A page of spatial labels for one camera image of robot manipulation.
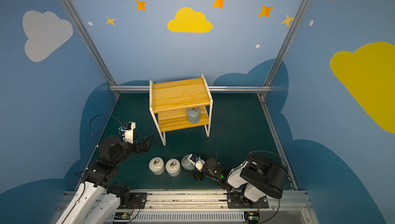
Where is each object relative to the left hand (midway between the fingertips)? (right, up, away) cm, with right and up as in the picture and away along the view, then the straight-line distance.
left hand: (145, 132), depth 75 cm
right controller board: (+52, -41, -2) cm, 67 cm away
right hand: (+22, -18, +9) cm, 30 cm away
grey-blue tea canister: (+20, -17, +4) cm, 26 cm away
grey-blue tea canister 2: (+24, +8, +6) cm, 26 cm away
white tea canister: (+5, -18, +4) cm, 19 cm away
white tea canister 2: (+13, -19, +3) cm, 23 cm away
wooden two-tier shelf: (+18, +14, -3) cm, 23 cm away
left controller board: (-10, -39, -3) cm, 41 cm away
